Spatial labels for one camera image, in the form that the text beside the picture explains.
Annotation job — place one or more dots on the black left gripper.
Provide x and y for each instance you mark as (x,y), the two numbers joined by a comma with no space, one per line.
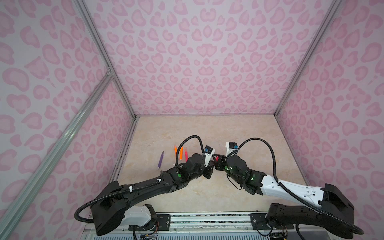
(210,168)

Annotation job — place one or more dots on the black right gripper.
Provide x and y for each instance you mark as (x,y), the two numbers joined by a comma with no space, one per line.
(218,164)

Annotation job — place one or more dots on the purple marker pen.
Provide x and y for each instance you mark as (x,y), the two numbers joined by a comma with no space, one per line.
(160,161)

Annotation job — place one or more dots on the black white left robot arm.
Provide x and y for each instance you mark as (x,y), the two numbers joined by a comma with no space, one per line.
(111,204)

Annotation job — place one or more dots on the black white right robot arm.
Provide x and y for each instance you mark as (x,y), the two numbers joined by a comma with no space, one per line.
(325,207)

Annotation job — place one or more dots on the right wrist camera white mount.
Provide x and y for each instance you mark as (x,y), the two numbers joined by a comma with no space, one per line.
(232,148)

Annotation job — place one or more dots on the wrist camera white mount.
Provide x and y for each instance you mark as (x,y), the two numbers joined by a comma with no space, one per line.
(232,148)
(208,153)

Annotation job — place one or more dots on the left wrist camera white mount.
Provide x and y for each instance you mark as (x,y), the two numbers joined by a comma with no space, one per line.
(208,153)

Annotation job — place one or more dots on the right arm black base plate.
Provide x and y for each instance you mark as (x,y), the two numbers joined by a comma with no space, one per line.
(259,222)

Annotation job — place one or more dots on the aluminium front rail frame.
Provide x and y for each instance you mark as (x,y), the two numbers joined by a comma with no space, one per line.
(210,226)

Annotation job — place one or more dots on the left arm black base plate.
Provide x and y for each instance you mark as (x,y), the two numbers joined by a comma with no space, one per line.
(161,223)

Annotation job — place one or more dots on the diagonal aluminium wall strut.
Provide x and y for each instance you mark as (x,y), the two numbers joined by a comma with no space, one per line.
(21,204)

